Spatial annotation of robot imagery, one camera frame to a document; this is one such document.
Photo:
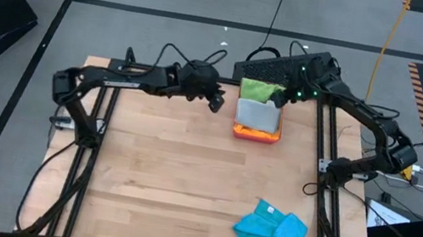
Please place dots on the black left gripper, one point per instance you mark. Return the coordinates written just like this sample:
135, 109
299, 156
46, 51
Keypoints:
200, 80

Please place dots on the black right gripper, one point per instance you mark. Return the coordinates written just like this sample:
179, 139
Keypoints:
297, 92

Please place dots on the bright green microfiber towel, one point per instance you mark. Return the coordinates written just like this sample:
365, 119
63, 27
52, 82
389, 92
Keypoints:
259, 90

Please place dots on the grey microfiber towel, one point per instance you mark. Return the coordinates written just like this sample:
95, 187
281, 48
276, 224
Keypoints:
257, 115

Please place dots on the orange microfiber towel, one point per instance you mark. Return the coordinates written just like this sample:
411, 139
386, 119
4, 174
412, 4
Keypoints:
256, 133

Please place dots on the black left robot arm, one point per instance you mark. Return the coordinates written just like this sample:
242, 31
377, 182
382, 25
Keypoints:
115, 76

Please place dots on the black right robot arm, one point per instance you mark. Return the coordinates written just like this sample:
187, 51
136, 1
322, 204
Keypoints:
382, 130

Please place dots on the black perforated computer case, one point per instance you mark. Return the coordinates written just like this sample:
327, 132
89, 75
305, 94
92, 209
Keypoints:
267, 69

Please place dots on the red plastic tray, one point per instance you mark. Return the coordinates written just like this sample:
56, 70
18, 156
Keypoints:
255, 139

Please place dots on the white sewn towel label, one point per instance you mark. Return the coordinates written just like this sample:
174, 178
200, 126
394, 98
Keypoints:
270, 209

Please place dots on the yellow plug connector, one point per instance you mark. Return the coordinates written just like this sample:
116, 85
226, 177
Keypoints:
408, 172

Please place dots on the black metal table frame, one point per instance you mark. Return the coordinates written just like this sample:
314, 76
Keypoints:
159, 69

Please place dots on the silver base bracket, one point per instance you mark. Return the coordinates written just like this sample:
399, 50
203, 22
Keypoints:
324, 165
62, 121

